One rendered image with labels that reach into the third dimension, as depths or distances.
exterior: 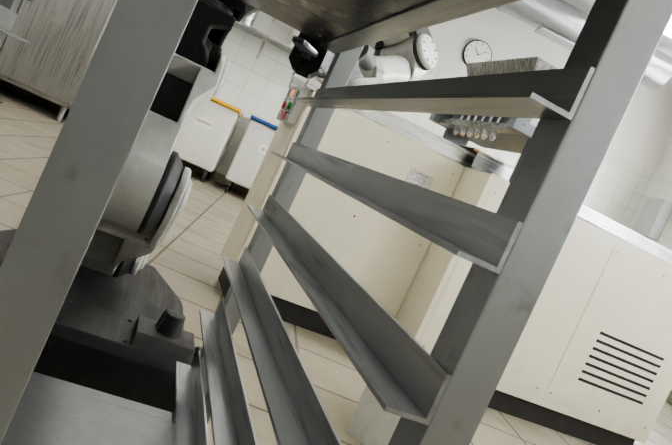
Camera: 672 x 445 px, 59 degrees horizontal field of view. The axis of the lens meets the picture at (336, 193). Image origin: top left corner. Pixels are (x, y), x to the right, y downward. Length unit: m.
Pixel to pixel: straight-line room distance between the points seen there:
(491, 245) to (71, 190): 0.22
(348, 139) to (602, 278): 1.18
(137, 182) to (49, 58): 4.88
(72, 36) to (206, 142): 1.44
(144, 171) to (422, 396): 0.67
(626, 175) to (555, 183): 7.10
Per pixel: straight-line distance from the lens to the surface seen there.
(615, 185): 7.38
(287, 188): 0.91
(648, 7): 0.37
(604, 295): 2.70
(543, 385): 2.68
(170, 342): 1.11
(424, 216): 0.42
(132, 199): 0.94
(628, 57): 0.36
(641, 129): 7.51
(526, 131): 2.33
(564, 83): 0.36
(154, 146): 0.97
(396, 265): 2.39
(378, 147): 2.27
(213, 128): 5.70
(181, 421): 0.84
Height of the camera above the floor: 0.60
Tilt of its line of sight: 2 degrees down
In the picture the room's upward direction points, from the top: 25 degrees clockwise
